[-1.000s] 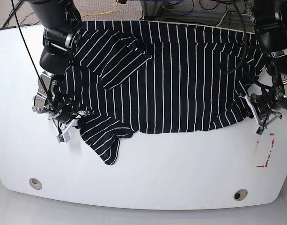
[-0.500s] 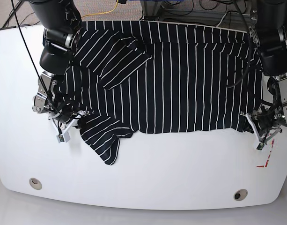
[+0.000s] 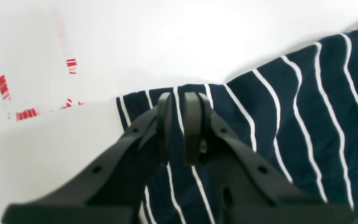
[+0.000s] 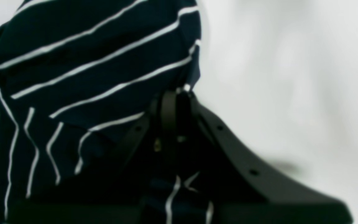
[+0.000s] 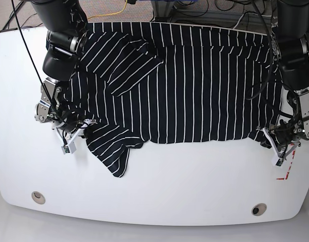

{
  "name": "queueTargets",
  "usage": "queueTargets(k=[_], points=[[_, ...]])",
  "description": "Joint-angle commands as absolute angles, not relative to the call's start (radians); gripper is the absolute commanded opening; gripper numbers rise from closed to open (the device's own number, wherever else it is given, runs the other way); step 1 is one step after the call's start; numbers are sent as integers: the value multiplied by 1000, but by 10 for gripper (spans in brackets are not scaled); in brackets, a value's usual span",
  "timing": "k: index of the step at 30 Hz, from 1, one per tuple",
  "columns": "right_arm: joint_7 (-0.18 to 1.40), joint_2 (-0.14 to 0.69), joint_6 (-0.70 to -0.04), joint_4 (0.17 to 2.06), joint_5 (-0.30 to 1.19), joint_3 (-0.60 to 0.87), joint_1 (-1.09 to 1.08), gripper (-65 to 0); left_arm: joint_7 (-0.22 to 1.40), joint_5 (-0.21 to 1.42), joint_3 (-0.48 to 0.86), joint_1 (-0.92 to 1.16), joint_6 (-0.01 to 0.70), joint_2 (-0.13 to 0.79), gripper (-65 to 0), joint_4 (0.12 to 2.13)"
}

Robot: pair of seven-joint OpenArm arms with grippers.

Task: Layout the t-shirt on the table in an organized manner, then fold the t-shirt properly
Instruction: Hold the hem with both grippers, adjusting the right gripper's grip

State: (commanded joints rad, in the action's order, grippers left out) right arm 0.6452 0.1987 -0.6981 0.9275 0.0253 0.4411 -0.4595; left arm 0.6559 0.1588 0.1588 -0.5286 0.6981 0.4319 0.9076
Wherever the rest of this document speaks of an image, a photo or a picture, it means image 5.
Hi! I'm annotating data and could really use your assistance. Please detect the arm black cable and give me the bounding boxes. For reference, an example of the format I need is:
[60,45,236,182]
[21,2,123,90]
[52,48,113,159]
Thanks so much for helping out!
[10,0,82,129]
[246,0,278,101]

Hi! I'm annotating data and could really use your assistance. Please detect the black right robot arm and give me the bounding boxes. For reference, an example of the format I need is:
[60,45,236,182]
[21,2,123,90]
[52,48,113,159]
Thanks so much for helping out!
[31,0,92,154]

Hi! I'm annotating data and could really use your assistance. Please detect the red tape rectangle marking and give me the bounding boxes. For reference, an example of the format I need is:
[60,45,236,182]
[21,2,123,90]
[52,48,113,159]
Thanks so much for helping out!
[273,149,296,180]

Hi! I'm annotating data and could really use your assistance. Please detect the black floor cables left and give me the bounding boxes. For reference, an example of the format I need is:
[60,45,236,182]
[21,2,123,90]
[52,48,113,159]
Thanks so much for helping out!
[0,0,44,30]

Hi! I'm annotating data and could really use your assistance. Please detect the navy white striped t-shirt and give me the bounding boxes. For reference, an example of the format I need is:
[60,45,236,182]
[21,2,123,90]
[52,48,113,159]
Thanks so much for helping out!
[62,22,282,177]

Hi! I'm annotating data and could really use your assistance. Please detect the yellow cable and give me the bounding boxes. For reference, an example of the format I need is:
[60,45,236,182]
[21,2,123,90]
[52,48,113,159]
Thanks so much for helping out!
[87,0,127,21]

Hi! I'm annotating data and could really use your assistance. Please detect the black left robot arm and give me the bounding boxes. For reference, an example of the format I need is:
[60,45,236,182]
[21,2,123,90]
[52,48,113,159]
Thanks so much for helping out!
[261,1,309,166]

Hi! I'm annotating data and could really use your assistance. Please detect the left table cable grommet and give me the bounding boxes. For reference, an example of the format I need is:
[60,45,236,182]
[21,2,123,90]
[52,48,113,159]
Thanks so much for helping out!
[31,192,45,205]

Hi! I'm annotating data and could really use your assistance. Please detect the white cable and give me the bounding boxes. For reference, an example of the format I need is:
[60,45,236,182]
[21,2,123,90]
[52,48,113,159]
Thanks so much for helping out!
[232,12,273,30]

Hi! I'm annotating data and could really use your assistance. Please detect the table cable grommet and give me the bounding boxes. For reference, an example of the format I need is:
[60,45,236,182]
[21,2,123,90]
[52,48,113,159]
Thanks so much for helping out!
[252,203,267,216]
[31,192,45,205]

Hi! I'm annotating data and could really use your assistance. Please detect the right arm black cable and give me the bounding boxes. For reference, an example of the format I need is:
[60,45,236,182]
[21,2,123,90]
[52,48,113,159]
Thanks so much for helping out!
[10,0,82,129]

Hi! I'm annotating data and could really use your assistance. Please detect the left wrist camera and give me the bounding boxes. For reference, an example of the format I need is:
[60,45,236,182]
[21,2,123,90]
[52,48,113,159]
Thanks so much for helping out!
[271,156,284,167]

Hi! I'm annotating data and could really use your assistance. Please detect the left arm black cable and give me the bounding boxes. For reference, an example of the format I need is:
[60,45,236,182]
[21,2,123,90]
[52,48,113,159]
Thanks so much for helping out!
[246,0,278,101]

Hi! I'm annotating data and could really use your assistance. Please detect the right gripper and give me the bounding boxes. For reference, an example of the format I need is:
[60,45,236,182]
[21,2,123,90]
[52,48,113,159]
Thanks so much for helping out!
[52,119,97,149]

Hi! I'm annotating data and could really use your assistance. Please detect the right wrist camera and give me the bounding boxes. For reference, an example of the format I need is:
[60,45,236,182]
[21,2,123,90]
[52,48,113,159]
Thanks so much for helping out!
[61,143,77,154]

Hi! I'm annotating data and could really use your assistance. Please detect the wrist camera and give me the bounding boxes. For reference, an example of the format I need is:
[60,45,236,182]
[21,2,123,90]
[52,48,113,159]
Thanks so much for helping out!
[271,156,284,167]
[61,143,77,154]

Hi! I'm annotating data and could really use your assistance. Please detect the right table cable grommet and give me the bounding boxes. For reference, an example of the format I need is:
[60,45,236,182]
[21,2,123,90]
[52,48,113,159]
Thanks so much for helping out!
[252,203,267,216]

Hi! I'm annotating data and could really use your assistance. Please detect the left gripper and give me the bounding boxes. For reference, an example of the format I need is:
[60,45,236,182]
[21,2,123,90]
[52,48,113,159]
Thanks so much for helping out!
[256,123,301,161]

